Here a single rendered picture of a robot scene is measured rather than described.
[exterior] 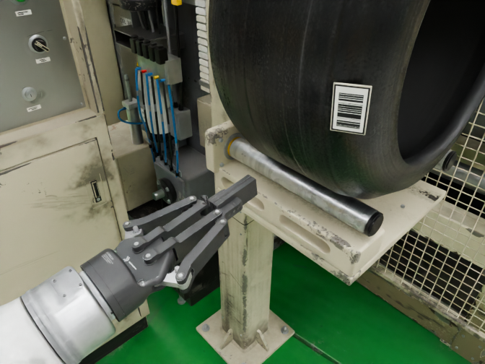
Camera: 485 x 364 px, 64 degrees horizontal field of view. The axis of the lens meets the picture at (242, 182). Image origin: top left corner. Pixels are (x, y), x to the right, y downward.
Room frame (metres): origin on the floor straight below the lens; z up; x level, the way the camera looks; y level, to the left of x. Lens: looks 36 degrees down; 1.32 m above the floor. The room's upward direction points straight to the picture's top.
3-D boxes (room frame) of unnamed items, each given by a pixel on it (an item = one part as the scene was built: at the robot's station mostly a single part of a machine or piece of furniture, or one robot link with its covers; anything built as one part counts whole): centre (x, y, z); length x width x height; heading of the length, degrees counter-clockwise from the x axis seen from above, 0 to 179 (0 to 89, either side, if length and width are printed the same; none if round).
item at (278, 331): (0.87, -0.01, 0.02); 0.27 x 0.27 x 0.04; 43
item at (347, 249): (0.60, -0.10, 0.83); 0.36 x 0.09 x 0.06; 43
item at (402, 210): (0.69, -0.20, 0.80); 0.37 x 0.36 x 0.02; 133
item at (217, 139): (0.82, -0.08, 0.90); 0.40 x 0.03 x 0.10; 133
